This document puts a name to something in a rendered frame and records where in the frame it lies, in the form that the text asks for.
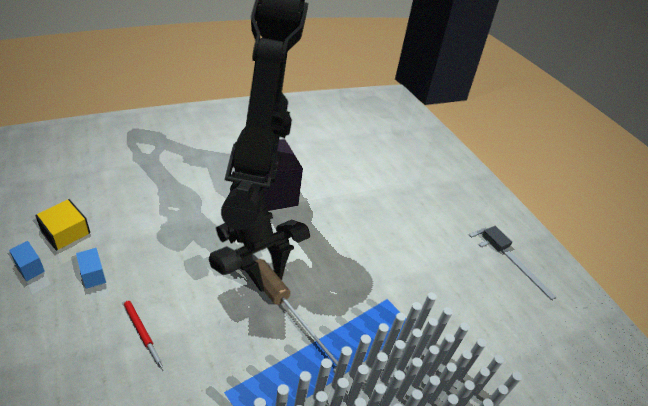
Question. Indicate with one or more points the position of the blue block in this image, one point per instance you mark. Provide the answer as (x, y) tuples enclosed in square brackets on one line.
[(90, 268), (27, 260)]

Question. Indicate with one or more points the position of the red-handled screwdriver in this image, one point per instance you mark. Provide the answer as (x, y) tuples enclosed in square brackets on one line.
[(142, 331)]

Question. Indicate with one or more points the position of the yellow box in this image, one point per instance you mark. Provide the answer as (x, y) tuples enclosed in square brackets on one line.
[(63, 224)]

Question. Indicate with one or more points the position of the blue striped tape strip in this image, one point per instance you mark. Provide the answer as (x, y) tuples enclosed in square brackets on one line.
[(287, 371)]

